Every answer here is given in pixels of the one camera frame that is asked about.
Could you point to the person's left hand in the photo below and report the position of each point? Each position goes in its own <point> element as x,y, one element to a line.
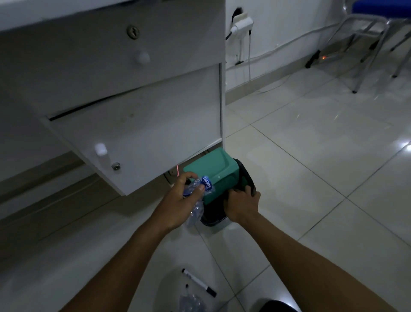
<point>173,209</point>

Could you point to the person's right hand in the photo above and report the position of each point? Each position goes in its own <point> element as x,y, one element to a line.
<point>242,205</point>

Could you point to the crushed clear plastic bottle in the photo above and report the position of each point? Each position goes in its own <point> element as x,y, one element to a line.
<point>207,184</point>

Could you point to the green trash bin black rim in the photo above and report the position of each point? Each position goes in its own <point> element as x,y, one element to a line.
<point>212,167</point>

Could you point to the white marker black cap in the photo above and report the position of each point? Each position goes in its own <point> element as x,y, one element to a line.
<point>199,283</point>

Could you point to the person's left forearm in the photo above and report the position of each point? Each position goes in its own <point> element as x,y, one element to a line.
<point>122,273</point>

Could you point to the person's right forearm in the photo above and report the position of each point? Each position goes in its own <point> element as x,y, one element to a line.
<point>305,273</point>

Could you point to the person's black trousers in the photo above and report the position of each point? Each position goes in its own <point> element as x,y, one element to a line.
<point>279,307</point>

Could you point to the white desk drawer cabinet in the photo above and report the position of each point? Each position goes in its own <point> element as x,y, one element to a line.
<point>64,11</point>

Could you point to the metal door lock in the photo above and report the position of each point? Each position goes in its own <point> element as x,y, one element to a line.
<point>115,166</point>

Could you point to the round white door knob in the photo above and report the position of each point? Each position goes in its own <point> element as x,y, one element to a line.
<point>100,149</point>

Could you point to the round white drawer knob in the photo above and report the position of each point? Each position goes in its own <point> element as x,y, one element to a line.
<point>142,58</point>

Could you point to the metal drawer lock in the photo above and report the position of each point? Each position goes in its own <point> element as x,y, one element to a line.
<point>132,32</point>

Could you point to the white power adapter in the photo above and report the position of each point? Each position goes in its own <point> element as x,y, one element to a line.
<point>242,24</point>

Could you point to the blue seat metal chair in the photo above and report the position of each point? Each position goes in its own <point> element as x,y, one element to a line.
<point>379,6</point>

